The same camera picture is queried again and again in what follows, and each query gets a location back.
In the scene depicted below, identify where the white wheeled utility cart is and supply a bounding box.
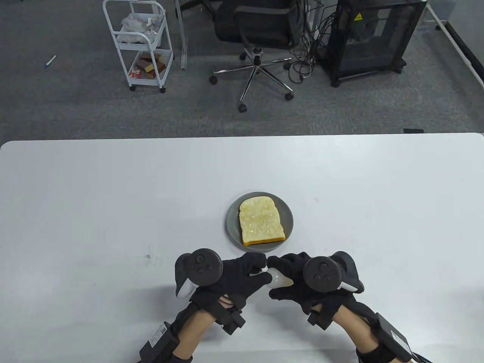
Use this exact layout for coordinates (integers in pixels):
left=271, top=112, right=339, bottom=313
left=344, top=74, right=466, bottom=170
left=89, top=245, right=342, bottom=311
left=102, top=0, right=174, bottom=93

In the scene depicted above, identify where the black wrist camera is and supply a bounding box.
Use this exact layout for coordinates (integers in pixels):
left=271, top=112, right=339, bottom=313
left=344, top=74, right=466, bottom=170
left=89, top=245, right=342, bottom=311
left=307, top=306, right=334, bottom=330
left=216, top=301, right=247, bottom=335

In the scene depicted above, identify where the person's left hand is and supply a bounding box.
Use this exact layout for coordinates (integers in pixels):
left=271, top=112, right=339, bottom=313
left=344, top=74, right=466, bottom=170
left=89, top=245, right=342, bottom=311
left=189, top=253, right=273, bottom=314

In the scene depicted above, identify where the black right forearm box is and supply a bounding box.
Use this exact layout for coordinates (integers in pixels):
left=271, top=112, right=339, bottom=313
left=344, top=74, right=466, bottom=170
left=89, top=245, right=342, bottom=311
left=372, top=313, right=413, bottom=363

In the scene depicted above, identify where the person's right forearm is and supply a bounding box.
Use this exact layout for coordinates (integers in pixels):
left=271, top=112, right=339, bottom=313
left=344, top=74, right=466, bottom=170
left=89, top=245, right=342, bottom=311
left=333, top=301, right=394, bottom=363

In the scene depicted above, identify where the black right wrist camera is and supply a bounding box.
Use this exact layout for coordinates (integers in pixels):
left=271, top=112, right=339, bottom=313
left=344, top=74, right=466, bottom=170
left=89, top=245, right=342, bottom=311
left=307, top=306, right=334, bottom=330

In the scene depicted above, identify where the grey round plate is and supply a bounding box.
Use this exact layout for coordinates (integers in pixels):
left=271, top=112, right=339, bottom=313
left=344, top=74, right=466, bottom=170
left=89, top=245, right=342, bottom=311
left=226, top=192, right=294, bottom=254

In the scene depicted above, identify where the black left hand controller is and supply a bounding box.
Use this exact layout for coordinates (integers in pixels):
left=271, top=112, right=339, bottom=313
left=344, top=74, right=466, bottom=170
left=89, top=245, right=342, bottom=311
left=175, top=248, right=223, bottom=299

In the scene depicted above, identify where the black right hand controller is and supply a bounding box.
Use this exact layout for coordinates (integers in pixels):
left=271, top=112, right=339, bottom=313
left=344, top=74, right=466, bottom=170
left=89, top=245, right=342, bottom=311
left=304, top=251, right=365, bottom=293

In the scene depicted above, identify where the white floor rail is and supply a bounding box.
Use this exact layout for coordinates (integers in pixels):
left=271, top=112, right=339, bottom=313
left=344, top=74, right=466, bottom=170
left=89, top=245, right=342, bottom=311
left=425, top=0, right=484, bottom=89

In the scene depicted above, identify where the person's right hand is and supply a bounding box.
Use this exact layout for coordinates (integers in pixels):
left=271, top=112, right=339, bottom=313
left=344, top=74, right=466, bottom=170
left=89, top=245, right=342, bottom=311
left=267, top=252, right=358, bottom=316

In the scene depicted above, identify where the black hand controller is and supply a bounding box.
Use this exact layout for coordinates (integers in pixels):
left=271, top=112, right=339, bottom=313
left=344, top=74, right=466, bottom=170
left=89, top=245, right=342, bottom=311
left=304, top=251, right=365, bottom=293
left=175, top=248, right=223, bottom=299

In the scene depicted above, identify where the bundle of black cables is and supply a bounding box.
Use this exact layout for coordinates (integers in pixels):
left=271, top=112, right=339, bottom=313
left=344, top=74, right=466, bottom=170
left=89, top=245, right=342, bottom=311
left=289, top=0, right=341, bottom=82

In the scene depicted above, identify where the black left forearm box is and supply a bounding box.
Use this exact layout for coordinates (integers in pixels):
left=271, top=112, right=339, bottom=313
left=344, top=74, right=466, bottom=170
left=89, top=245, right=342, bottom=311
left=139, top=321, right=181, bottom=363

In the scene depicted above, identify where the white crumpled plastic bag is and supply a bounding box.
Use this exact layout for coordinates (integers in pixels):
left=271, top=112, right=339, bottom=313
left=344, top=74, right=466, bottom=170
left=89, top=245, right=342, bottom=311
left=116, top=12, right=165, bottom=44

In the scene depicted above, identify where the yellow toast slice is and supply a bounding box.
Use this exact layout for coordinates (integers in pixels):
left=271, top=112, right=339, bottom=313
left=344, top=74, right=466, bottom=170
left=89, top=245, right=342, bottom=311
left=239, top=197, right=286, bottom=247

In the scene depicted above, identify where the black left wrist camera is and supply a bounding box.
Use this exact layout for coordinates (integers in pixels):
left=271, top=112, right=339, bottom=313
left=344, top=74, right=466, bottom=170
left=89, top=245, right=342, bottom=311
left=216, top=301, right=247, bottom=335

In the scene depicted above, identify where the black wheeled cabinet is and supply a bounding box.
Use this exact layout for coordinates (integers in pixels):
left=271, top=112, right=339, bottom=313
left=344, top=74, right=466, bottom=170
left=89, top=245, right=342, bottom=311
left=320, top=0, right=428, bottom=88

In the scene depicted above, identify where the white squeeze honey bottle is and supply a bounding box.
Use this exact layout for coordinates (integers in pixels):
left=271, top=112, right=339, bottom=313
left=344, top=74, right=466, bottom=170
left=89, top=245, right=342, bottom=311
left=261, top=267, right=293, bottom=290

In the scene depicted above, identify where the black office chair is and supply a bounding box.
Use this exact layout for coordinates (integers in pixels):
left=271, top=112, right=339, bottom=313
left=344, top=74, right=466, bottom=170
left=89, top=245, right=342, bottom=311
left=209, top=0, right=305, bottom=113

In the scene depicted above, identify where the white metal desk leg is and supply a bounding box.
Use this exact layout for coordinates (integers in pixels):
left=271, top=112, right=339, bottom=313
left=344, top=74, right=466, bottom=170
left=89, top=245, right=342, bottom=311
left=175, top=0, right=189, bottom=70

